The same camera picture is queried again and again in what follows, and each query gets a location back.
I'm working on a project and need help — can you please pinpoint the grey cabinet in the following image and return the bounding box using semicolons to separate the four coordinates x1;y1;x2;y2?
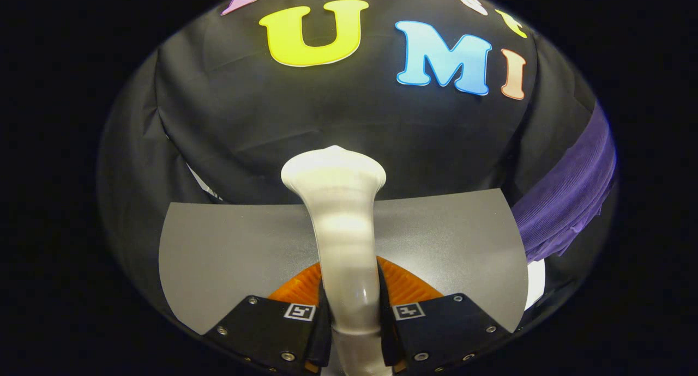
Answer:
158;188;529;336

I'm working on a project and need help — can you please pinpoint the white garment steamer head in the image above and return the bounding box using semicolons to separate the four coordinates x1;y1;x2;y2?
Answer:
280;145;393;376

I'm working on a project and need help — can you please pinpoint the white shirt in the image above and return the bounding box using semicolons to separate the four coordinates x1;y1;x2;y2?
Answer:
525;259;546;311

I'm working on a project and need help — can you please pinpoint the black backdrop cloth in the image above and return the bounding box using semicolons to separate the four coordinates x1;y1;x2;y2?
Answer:
98;0;617;333

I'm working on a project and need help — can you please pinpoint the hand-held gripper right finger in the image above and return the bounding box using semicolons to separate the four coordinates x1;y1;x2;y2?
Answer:
376;256;513;375

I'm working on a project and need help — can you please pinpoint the purple corduroy jacket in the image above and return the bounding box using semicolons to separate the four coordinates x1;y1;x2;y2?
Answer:
510;101;618;263

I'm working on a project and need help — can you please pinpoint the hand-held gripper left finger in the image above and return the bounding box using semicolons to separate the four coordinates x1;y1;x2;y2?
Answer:
203;262;333;375

